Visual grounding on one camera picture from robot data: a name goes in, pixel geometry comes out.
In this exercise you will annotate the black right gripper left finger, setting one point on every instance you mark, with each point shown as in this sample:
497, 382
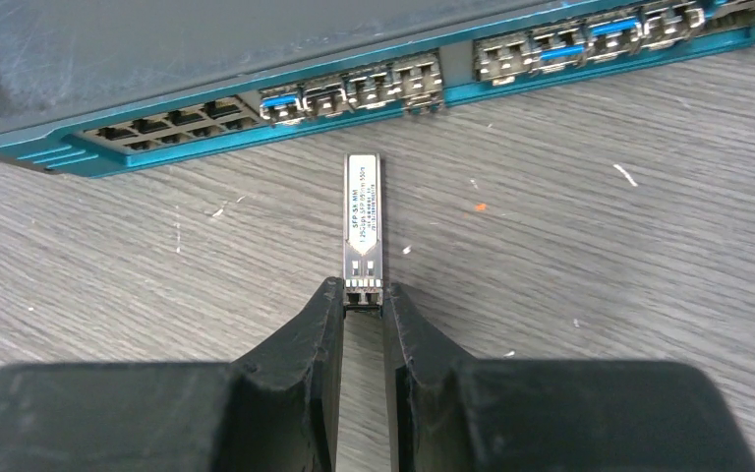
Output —
276, 408

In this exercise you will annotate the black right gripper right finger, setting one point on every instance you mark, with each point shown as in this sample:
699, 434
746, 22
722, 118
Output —
451, 411

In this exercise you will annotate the dark grey network switch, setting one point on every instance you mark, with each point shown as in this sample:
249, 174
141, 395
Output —
96, 88

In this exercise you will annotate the silver SFP module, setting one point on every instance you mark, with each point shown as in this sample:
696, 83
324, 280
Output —
363, 268

